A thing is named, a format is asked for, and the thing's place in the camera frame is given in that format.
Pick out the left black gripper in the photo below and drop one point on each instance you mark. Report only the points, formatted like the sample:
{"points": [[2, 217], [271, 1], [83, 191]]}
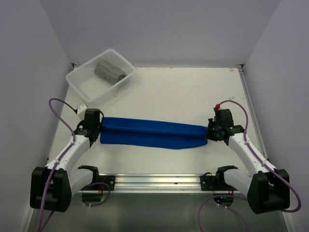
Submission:
{"points": [[100, 126]]}

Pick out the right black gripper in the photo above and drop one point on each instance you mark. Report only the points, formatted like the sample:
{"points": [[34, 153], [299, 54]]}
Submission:
{"points": [[208, 135]]}

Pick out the blue towel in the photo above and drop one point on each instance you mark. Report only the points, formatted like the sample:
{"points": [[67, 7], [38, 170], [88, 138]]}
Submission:
{"points": [[151, 133]]}

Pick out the grey towel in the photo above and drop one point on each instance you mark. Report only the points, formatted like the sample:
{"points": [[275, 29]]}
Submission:
{"points": [[108, 72]]}

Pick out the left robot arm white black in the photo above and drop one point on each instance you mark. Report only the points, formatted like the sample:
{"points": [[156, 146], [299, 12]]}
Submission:
{"points": [[54, 185]]}

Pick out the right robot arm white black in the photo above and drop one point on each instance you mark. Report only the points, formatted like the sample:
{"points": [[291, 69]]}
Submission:
{"points": [[255, 163]]}

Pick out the white plastic basket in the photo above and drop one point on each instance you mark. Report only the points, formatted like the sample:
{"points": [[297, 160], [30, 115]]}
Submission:
{"points": [[90, 87]]}

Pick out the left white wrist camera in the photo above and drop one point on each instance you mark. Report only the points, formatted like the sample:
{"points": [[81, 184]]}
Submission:
{"points": [[81, 109]]}

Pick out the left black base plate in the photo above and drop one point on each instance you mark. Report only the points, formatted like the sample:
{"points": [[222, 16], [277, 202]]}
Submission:
{"points": [[107, 179]]}

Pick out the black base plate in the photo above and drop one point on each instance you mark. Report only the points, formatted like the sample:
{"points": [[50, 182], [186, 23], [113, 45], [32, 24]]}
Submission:
{"points": [[209, 182], [107, 179]]}

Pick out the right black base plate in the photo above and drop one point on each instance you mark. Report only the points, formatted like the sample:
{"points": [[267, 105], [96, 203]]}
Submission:
{"points": [[209, 182]]}

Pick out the aluminium mounting rail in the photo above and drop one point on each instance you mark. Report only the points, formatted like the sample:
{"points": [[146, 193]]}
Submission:
{"points": [[157, 182]]}

